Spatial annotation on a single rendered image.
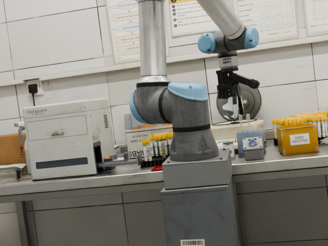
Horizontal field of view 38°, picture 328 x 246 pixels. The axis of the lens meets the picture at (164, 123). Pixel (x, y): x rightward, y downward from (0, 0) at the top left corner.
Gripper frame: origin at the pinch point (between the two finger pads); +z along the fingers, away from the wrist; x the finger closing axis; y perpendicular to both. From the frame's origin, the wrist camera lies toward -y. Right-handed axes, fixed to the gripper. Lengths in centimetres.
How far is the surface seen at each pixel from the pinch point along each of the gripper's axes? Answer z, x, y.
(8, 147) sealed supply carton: 3, -4, 114
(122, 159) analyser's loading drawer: 10.3, 18.7, 44.2
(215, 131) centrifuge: 5.5, -13.1, 13.9
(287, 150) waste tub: 13.3, 7.6, -17.2
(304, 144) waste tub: 11.9, 6.2, -23.4
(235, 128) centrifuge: 5.0, -12.9, 5.1
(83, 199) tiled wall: 37, -37, 96
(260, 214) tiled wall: 53, -50, 4
